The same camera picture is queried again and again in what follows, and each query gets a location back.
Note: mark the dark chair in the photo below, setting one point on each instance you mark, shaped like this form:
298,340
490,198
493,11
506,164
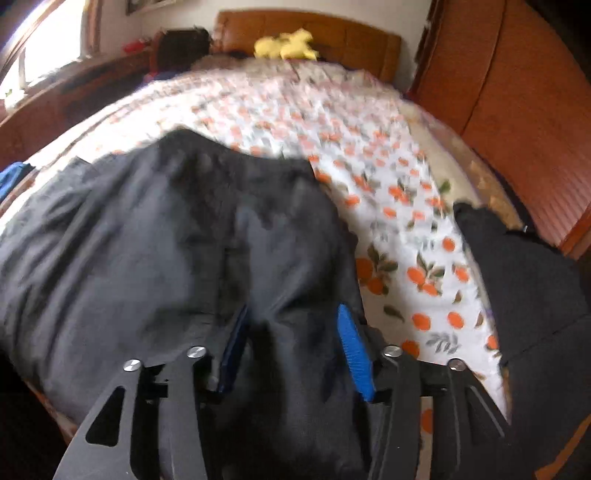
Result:
182,48

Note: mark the blue cloth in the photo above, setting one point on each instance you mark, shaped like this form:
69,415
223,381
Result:
13,177

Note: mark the yellow plush toy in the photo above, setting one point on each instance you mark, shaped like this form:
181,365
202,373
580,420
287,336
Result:
286,46

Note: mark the window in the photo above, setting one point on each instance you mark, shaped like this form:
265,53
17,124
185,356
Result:
41,50

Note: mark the wooden wardrobe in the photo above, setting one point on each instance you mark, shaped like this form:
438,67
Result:
517,92

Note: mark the white wall shelf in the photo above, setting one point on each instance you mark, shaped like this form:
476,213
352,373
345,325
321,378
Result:
147,5

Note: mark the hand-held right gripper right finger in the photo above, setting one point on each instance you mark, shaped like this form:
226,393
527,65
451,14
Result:
355,355

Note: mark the black cloth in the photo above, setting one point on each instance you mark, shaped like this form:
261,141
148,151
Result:
531,300

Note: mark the red bowl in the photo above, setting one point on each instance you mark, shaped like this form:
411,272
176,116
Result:
136,45

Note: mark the orange print bed sheet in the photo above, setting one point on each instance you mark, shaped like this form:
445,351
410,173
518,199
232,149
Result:
346,138

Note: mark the wooden bed headboard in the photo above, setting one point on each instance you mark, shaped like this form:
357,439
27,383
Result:
351,41

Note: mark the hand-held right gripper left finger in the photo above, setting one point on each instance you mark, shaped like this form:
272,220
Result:
235,346

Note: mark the wooden desk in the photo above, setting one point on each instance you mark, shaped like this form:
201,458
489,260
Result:
69,106

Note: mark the black jacket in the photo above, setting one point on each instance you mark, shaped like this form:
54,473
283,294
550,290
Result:
161,230

